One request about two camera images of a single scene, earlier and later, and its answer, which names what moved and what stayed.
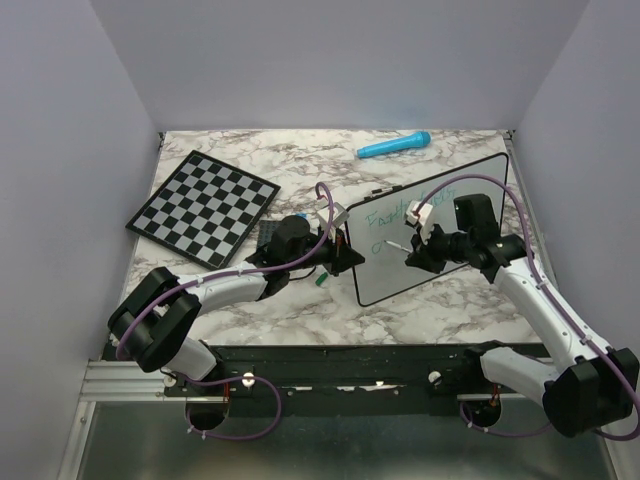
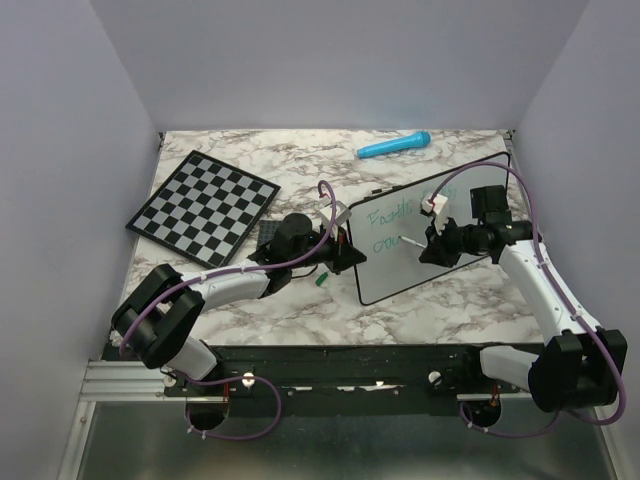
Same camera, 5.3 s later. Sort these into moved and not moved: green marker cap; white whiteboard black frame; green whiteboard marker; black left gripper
Moved: green whiteboard marker
Not moved: black left gripper; white whiteboard black frame; green marker cap
